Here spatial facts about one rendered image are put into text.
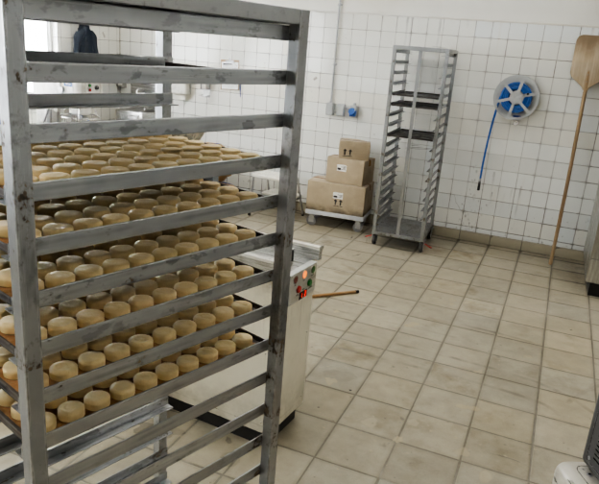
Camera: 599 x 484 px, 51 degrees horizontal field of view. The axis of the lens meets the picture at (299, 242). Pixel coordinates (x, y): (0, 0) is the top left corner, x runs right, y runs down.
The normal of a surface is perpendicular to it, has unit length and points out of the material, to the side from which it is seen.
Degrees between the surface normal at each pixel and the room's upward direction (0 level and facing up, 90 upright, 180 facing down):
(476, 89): 90
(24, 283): 90
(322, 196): 89
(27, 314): 90
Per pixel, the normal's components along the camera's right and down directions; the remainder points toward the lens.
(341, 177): -0.47, 0.29
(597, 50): -0.34, 0.09
